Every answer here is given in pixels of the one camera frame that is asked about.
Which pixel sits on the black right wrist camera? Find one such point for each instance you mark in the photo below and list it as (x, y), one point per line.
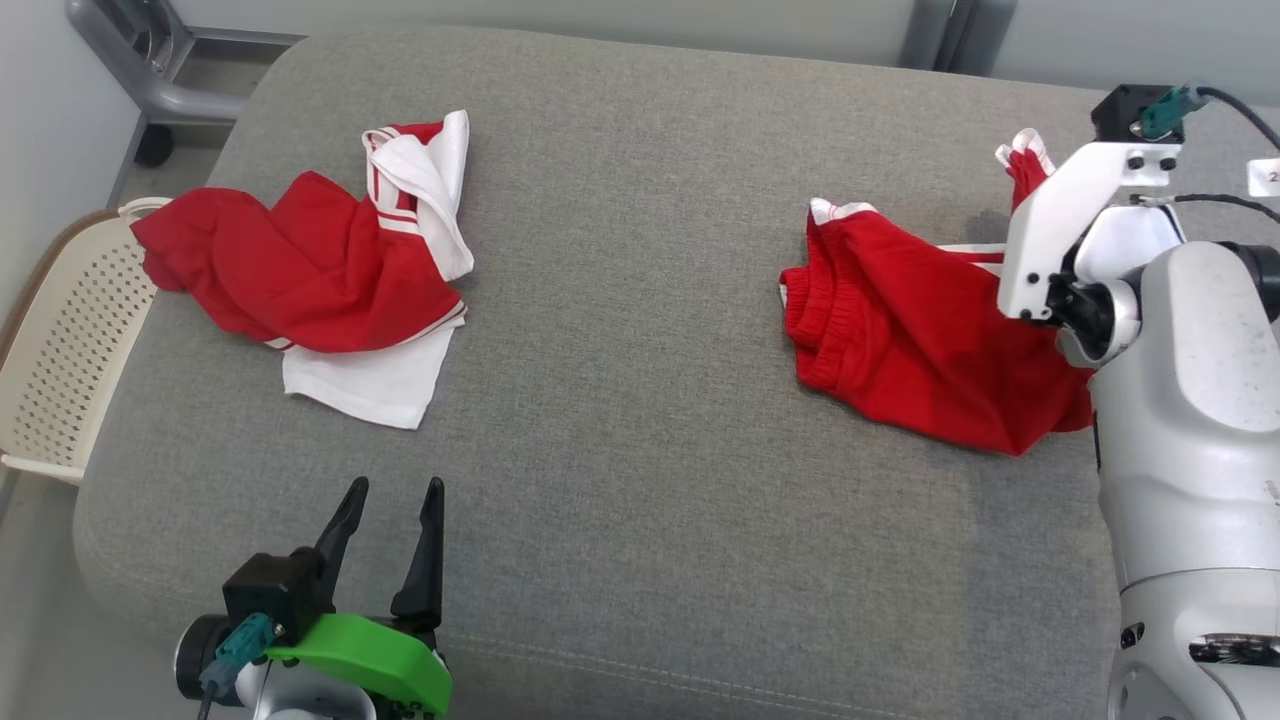
(1118, 112)

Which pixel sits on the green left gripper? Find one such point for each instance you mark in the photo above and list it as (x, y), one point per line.
(380, 650)

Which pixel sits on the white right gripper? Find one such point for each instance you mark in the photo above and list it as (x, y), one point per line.
(1050, 220)

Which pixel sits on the grey partition post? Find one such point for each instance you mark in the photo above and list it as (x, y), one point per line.
(925, 35)
(985, 38)

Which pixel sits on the red and white shirt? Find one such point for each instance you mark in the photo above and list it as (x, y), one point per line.
(320, 270)

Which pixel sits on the red shorts with white trim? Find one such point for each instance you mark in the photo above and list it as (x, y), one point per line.
(900, 330)

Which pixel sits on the grey metal wheeled frame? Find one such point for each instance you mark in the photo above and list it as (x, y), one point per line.
(150, 60)

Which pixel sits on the cream perforated laundry basket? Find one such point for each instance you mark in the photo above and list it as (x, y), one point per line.
(70, 340)

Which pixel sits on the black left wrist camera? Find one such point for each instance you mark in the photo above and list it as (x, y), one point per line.
(270, 590)

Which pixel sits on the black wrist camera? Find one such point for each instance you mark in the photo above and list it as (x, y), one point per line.
(1118, 112)
(270, 590)

